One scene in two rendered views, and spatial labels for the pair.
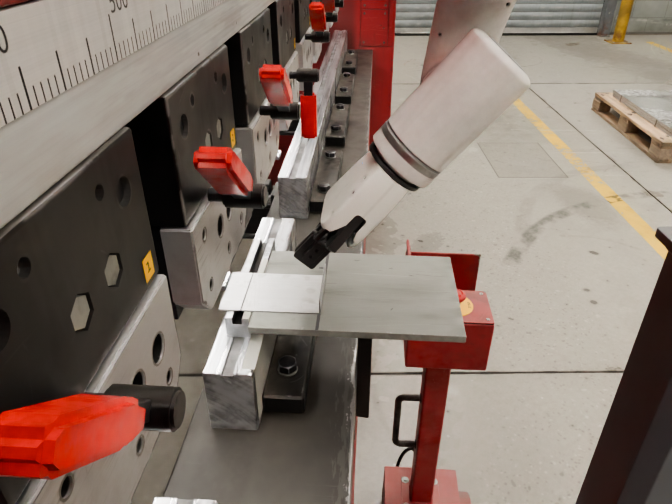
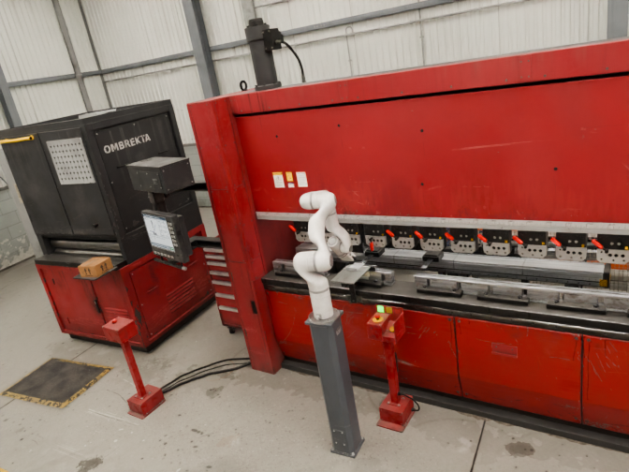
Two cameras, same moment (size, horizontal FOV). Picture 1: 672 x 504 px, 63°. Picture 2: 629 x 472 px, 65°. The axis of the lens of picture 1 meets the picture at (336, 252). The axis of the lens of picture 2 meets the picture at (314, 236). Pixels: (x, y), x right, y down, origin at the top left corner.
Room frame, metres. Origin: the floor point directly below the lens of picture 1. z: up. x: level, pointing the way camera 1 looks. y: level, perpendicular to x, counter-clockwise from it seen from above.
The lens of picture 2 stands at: (2.12, -2.85, 2.48)
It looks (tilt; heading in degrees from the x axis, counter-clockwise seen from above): 20 degrees down; 122
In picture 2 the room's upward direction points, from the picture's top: 10 degrees counter-clockwise
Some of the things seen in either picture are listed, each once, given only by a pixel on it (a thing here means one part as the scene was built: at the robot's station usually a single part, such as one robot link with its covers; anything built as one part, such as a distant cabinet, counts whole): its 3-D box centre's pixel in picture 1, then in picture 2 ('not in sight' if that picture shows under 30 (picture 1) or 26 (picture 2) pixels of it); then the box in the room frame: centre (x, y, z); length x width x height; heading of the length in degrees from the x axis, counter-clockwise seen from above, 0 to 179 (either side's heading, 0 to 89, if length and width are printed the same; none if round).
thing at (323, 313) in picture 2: not in sight; (321, 302); (0.69, -0.60, 1.09); 0.19 x 0.19 x 0.18
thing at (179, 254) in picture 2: not in sight; (168, 233); (-0.65, -0.41, 1.42); 0.45 x 0.12 x 0.36; 165
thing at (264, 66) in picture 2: not in sight; (271, 52); (0.09, 0.28, 2.53); 0.33 x 0.25 x 0.47; 176
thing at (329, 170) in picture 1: (327, 178); (439, 291); (1.22, 0.02, 0.89); 0.30 x 0.05 x 0.03; 176
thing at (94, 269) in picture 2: not in sight; (94, 267); (-1.79, -0.33, 1.04); 0.30 x 0.26 x 0.12; 1
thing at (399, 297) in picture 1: (358, 291); (350, 273); (0.61, -0.03, 1.00); 0.26 x 0.18 x 0.01; 86
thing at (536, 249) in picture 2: not in sight; (533, 242); (1.79, 0.04, 1.26); 0.15 x 0.09 x 0.17; 176
